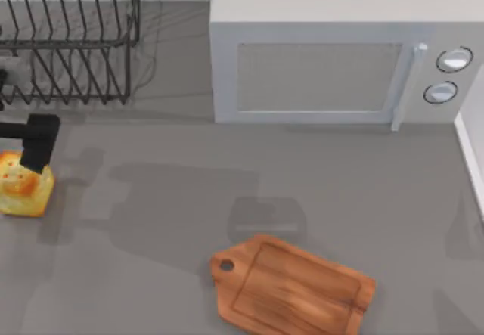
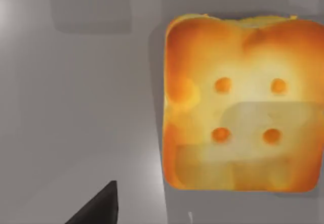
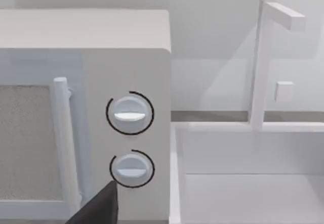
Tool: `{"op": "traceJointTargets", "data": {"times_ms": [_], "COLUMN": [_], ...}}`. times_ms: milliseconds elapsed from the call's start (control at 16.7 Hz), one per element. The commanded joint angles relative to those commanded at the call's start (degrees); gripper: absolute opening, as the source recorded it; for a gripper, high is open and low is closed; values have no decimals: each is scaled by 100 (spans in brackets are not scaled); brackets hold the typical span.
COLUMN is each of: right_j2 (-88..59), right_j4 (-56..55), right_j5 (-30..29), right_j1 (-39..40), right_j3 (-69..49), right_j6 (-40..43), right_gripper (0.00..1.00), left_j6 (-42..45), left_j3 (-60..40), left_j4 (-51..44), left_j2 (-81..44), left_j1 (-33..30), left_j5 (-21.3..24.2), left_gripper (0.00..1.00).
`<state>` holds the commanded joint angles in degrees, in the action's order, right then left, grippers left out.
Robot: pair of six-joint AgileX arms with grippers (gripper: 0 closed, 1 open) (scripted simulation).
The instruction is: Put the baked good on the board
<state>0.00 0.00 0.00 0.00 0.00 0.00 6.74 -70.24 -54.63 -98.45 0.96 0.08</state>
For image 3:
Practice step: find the large white microwave knob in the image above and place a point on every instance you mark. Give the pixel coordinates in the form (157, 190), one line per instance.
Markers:
(129, 112)

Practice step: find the pale microwave door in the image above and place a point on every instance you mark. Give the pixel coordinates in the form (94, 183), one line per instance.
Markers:
(30, 133)

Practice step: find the white sink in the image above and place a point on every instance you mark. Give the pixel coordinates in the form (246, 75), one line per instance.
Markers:
(248, 178)

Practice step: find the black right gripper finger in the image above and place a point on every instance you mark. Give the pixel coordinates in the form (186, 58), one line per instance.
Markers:
(101, 206)

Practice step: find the pale microwave oven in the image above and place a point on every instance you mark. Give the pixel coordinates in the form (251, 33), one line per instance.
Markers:
(141, 67)

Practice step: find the tall white tap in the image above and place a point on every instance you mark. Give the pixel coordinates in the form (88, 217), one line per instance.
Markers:
(263, 64)

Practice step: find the small white microwave knob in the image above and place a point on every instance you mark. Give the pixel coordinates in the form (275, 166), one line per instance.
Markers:
(132, 169)

